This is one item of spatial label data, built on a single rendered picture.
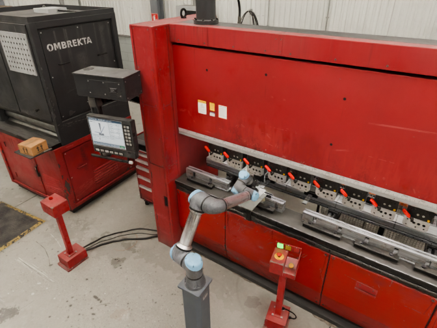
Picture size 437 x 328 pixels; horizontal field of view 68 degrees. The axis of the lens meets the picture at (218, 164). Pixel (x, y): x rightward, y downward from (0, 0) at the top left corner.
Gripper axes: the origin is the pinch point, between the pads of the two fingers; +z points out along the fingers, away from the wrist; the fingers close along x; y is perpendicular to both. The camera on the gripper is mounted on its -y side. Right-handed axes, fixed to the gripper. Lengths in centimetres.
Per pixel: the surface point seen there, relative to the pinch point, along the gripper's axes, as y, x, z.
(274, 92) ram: 59, -8, -62
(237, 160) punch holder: 17.5, 21.5, -12.1
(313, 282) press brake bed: -46, -63, 46
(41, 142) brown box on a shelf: -39, 229, -39
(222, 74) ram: 63, 36, -67
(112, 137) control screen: -11, 117, -57
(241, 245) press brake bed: -44, 8, 44
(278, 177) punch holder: 15.0, -17.4, -9.3
